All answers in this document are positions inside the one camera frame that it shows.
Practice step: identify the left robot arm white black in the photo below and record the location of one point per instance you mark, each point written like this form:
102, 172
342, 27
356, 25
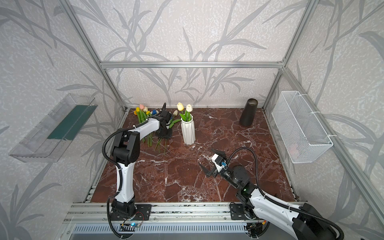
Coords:
122, 148

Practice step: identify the aluminium frame back crossbar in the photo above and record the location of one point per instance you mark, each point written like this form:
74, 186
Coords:
167, 64

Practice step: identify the white wire mesh basket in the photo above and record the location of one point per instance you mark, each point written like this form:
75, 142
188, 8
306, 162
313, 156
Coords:
303, 135

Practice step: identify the clear plastic wall tray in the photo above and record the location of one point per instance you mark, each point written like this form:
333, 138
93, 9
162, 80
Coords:
48, 141

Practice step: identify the white ribbed ceramic vase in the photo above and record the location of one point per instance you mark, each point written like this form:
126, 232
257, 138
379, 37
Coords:
188, 131

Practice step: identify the bundle of tulips with band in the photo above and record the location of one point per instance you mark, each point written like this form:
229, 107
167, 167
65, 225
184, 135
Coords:
150, 136

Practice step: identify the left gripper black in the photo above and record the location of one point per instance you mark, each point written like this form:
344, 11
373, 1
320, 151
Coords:
163, 132

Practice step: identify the aluminium frame front rail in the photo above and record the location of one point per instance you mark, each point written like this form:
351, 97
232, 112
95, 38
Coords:
181, 212

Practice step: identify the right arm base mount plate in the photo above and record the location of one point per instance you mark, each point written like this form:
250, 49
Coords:
238, 212

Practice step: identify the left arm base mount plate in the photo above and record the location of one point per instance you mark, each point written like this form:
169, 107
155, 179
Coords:
140, 212

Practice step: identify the pink tulip flower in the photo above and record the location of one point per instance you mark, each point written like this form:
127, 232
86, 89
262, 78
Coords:
142, 113

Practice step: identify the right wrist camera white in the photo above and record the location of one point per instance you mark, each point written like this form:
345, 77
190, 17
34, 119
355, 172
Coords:
220, 162

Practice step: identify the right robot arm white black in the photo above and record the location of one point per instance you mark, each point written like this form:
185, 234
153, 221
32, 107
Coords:
301, 222

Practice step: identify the white tulip flower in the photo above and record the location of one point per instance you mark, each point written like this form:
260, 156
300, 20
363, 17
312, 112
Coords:
188, 117

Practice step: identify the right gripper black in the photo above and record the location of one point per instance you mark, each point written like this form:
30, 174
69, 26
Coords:
214, 167

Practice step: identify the green circuit board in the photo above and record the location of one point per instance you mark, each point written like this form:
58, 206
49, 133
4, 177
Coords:
132, 225

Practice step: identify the black cylindrical vase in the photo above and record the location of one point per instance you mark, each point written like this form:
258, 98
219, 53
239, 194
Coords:
249, 111

